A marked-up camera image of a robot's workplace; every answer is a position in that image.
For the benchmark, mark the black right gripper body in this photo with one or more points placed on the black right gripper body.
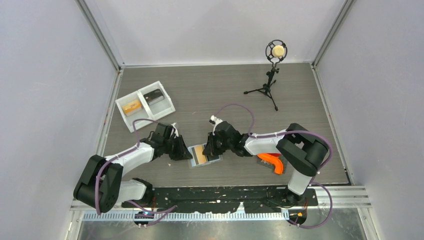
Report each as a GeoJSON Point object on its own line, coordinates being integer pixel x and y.
{"type": "Point", "coordinates": [223, 145]}

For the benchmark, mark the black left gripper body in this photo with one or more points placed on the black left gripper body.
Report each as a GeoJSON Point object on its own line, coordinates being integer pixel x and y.
{"type": "Point", "coordinates": [168, 144]}

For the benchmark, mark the gold credit card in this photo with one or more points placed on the gold credit card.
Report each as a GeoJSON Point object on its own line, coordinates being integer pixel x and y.
{"type": "Point", "coordinates": [197, 150]}

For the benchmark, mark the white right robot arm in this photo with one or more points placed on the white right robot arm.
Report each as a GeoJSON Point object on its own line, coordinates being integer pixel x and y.
{"type": "Point", "coordinates": [305, 150]}

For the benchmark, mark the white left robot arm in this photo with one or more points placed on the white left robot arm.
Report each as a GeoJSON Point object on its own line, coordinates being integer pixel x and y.
{"type": "Point", "coordinates": [100, 185]}

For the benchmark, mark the gold card stack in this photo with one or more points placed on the gold card stack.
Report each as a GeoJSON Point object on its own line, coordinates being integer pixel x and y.
{"type": "Point", "coordinates": [132, 107]}

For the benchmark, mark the black card stack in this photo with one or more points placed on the black card stack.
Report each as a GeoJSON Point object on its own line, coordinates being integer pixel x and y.
{"type": "Point", "coordinates": [154, 96]}

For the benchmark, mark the white two-compartment tray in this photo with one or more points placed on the white two-compartment tray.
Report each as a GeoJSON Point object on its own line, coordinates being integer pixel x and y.
{"type": "Point", "coordinates": [149, 113]}

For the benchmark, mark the red toy block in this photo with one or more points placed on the red toy block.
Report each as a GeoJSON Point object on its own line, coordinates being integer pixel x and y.
{"type": "Point", "coordinates": [274, 154]}

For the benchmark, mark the orange curved toy slide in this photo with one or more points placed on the orange curved toy slide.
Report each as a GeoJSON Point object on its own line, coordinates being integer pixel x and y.
{"type": "Point", "coordinates": [270, 158]}

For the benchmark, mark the grey toy baseplate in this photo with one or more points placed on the grey toy baseplate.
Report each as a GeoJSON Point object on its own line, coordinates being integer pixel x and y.
{"type": "Point", "coordinates": [272, 166]}

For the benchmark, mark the black microphone tripod stand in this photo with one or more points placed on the black microphone tripod stand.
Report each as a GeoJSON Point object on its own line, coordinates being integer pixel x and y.
{"type": "Point", "coordinates": [275, 53]}

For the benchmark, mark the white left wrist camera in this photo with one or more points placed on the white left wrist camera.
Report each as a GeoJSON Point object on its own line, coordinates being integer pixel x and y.
{"type": "Point", "coordinates": [175, 132]}

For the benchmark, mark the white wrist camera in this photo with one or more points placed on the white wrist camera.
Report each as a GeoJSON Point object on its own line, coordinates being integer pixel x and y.
{"type": "Point", "coordinates": [175, 132]}
{"type": "Point", "coordinates": [215, 121]}

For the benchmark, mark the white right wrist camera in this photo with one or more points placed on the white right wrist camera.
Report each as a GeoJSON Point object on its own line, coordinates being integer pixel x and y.
{"type": "Point", "coordinates": [215, 121]}

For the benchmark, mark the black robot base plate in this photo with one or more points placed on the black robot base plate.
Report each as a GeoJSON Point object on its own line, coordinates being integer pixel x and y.
{"type": "Point", "coordinates": [226, 199]}

